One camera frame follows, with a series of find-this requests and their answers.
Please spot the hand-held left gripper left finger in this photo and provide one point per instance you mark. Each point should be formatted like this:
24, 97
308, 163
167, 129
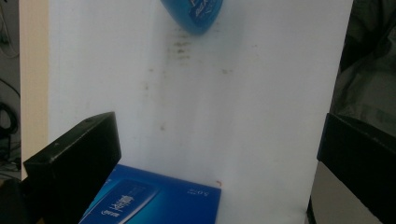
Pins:
74, 165

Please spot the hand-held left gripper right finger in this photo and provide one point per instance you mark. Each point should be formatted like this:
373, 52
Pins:
361, 165

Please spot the blue box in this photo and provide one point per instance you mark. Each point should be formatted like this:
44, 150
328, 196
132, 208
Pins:
162, 202

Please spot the dark cloth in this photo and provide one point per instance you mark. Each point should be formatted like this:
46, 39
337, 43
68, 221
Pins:
370, 62

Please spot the white table cover sheet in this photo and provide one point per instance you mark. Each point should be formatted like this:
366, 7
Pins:
218, 102

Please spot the blue plastic bottle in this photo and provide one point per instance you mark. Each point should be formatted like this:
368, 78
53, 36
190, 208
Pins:
196, 14

